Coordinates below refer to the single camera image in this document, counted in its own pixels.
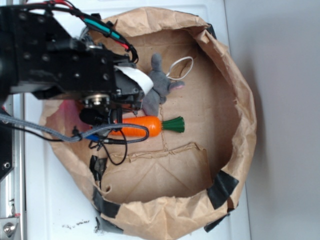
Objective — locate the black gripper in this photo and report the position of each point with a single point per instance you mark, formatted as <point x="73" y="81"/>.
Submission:
<point x="101" y="79"/>

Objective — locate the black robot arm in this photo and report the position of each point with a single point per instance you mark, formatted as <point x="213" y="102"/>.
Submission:
<point x="38" y="56"/>

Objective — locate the grey plush bunny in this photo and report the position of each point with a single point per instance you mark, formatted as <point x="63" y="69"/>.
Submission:
<point x="162" y="86"/>

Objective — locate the orange plastic carrot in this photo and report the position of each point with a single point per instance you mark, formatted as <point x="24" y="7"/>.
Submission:
<point x="154" y="125"/>

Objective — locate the white rubber band loop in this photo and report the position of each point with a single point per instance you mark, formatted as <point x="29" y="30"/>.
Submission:
<point x="180" y="68"/>

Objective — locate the brown paper bag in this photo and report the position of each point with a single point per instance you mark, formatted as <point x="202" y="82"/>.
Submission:
<point x="202" y="123"/>

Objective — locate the aluminium frame rail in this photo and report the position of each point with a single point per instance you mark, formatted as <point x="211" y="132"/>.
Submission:
<point x="12" y="183"/>

